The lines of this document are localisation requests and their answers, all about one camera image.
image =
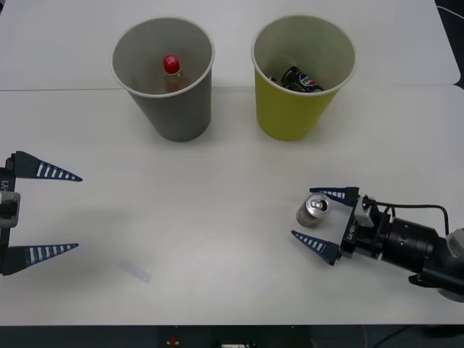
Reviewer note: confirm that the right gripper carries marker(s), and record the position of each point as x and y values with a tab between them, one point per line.
349	235

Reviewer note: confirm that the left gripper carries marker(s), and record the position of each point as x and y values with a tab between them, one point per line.
8	179

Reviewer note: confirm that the black can with silver top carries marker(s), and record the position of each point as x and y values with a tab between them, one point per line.
313	214

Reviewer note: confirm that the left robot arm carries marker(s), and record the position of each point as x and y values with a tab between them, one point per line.
9	210

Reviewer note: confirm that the yellow-green plastic waste bin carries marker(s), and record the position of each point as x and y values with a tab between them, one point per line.
286	116

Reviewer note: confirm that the black can with blue-red print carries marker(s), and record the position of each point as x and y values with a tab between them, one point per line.
301	78

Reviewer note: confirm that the grey plastic waste bin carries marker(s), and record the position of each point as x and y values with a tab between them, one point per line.
181	116

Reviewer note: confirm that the red round button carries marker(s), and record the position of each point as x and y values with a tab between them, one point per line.
172	340

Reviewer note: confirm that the plastic bottle with red cap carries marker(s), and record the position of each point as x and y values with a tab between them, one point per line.
171	64

